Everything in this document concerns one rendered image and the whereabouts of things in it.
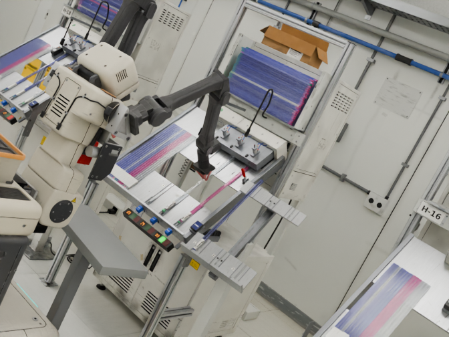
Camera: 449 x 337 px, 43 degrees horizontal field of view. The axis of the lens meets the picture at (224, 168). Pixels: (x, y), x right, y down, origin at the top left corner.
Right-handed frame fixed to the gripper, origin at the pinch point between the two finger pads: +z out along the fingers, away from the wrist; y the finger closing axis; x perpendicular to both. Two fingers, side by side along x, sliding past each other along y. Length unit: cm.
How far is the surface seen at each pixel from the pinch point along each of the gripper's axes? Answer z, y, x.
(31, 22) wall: 118, 441, -124
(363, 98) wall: 59, 23, -181
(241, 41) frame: -35, 38, -68
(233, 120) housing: -9.4, 14.3, -35.8
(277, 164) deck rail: -0.7, -21.1, -32.1
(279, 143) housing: -9.3, -17.1, -38.0
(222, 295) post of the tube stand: 21, -46, 35
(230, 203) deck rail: 1.3, -21.2, 2.9
